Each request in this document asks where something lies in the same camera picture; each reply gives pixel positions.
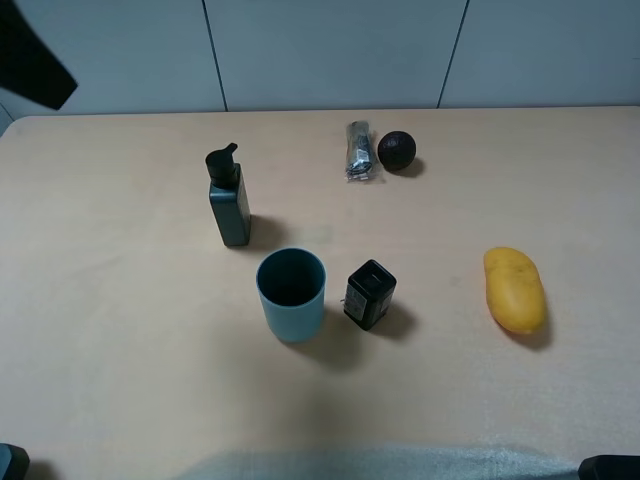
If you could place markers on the dark avocado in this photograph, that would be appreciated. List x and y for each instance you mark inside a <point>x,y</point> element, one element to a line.
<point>396,150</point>

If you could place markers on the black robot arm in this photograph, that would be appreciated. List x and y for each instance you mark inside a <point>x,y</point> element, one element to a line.
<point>28,68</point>

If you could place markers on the blue plastic cup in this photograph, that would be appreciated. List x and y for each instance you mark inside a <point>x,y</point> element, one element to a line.
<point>291,286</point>

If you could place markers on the small black box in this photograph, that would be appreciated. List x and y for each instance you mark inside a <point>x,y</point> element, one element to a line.
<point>369,292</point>

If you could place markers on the black item in plastic bag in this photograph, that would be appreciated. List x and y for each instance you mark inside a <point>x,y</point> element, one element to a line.
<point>362,164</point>

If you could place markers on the dark green pump bottle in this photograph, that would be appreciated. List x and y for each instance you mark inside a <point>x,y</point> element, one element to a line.
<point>228,198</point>

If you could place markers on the yellow mango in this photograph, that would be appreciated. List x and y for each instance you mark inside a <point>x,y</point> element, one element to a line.
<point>515,294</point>

